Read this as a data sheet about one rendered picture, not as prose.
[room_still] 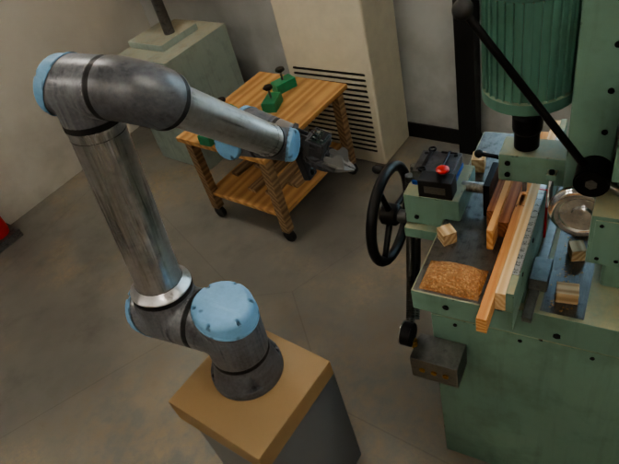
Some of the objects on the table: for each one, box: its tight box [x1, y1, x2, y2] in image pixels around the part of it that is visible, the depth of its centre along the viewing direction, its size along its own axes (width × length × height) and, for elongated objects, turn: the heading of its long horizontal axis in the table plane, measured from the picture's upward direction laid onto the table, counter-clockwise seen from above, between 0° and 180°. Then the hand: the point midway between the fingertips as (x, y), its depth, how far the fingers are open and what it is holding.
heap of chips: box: [419, 260, 489, 301], centre depth 116 cm, size 8×12×3 cm
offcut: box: [437, 223, 457, 247], centre depth 125 cm, size 3×3×3 cm
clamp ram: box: [461, 162, 499, 216], centre depth 129 cm, size 9×8×9 cm
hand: (350, 169), depth 160 cm, fingers closed
